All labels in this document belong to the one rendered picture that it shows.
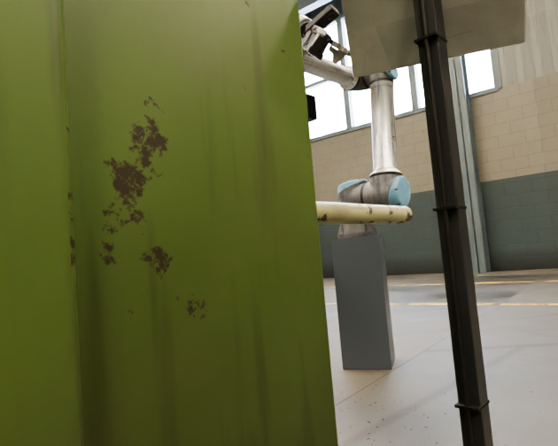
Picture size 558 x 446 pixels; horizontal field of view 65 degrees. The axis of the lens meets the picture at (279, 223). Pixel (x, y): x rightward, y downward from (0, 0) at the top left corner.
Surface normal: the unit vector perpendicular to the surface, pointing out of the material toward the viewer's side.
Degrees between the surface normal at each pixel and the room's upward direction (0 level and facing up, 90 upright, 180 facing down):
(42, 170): 90
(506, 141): 90
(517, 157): 90
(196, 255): 90
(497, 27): 120
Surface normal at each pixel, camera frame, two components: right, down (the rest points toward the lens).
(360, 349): -0.32, -0.04
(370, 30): -0.23, 0.46
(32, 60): 0.72, -0.11
